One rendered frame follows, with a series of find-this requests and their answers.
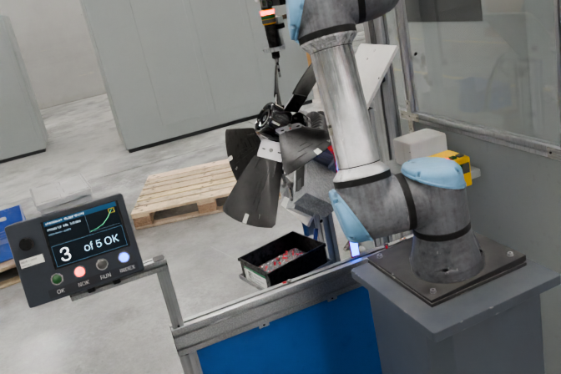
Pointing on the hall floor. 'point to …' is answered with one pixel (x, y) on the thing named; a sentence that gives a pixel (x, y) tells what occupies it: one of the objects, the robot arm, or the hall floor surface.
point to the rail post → (189, 364)
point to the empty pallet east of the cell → (184, 193)
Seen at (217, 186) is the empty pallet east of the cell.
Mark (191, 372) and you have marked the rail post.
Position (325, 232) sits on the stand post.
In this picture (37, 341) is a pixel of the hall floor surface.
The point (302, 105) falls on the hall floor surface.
